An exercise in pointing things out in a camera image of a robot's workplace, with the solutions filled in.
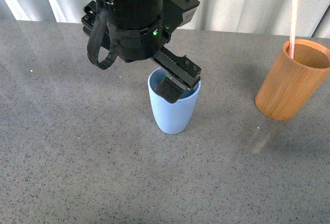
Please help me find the wooden cylindrical chopstick holder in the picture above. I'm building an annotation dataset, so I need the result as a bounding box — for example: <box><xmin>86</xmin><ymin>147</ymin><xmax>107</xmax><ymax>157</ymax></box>
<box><xmin>255</xmin><ymin>39</ymin><xmax>329</xmax><ymax>121</ymax></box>

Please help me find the pink chopstick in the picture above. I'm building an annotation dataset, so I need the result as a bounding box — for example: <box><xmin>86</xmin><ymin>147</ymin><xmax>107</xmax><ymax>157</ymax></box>
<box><xmin>289</xmin><ymin>0</ymin><xmax>299</xmax><ymax>59</ymax></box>

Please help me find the black cable loop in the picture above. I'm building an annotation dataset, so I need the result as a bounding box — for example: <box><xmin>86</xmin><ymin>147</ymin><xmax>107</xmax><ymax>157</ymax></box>
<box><xmin>87</xmin><ymin>9</ymin><xmax>120</xmax><ymax>71</ymax></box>

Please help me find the white pleated curtain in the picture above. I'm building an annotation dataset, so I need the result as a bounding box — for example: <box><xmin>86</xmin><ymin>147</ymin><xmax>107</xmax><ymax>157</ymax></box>
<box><xmin>1</xmin><ymin>0</ymin><xmax>329</xmax><ymax>38</ymax></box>

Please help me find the blue plastic cup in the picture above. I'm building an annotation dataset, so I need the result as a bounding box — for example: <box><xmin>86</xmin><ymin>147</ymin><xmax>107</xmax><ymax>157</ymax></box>
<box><xmin>147</xmin><ymin>67</ymin><xmax>201</xmax><ymax>134</ymax></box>

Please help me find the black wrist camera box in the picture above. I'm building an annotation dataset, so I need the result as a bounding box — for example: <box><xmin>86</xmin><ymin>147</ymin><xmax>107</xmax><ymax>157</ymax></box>
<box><xmin>163</xmin><ymin>0</ymin><xmax>200</xmax><ymax>32</ymax></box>

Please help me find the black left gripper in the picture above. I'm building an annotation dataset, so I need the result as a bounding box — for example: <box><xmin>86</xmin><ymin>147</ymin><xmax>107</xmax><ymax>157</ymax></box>
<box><xmin>87</xmin><ymin>0</ymin><xmax>201</xmax><ymax>104</ymax></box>

